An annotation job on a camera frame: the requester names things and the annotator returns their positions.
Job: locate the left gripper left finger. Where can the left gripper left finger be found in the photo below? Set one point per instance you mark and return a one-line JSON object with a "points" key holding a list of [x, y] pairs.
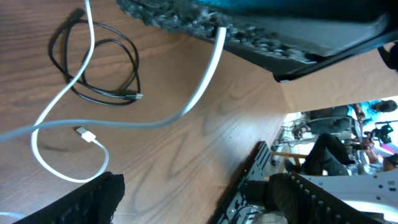
{"points": [[95, 202]]}

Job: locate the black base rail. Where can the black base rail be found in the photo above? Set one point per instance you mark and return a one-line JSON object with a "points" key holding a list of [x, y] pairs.
{"points": [[240, 201]]}

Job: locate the seated person in background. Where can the seated person in background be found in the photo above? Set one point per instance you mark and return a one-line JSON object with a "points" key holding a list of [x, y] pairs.
{"points": [[330, 154]]}

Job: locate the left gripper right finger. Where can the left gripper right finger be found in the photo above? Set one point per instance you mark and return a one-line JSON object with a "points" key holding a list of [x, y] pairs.
{"points": [[289, 38]]}

